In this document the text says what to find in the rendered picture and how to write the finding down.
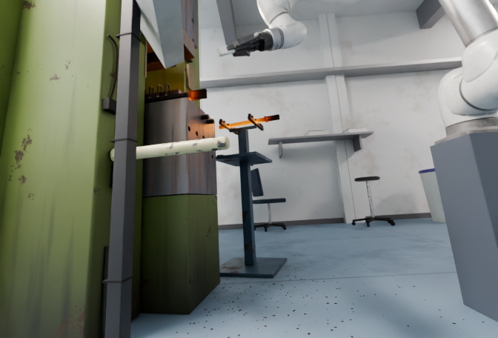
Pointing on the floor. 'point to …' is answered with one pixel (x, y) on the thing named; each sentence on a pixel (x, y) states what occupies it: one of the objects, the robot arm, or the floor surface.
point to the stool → (370, 202)
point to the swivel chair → (263, 199)
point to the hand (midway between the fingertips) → (225, 50)
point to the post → (124, 175)
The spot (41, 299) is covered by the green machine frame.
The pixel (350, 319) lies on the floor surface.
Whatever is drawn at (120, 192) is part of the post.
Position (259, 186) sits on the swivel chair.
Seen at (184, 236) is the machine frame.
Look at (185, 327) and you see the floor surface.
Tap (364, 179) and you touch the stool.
